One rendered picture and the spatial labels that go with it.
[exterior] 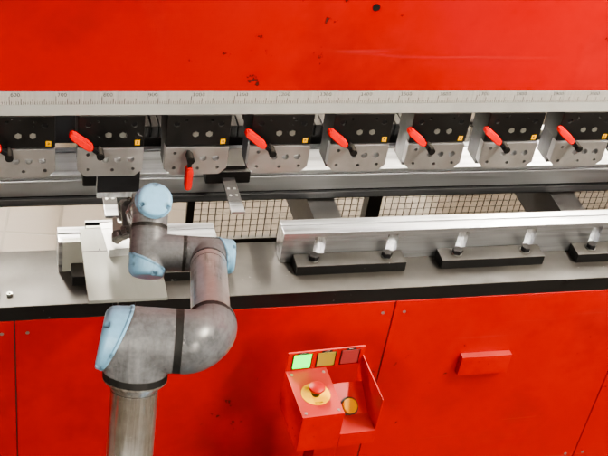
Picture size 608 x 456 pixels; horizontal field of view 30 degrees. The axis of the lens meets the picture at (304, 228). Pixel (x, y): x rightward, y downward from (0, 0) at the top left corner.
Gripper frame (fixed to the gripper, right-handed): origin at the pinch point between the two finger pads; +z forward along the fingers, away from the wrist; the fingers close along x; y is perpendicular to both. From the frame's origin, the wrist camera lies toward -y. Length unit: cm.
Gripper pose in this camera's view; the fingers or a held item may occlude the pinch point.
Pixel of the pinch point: (129, 242)
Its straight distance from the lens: 269.6
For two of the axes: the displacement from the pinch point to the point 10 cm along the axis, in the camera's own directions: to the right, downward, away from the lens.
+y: -1.3, -9.8, 1.8
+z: -3.0, 2.1, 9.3
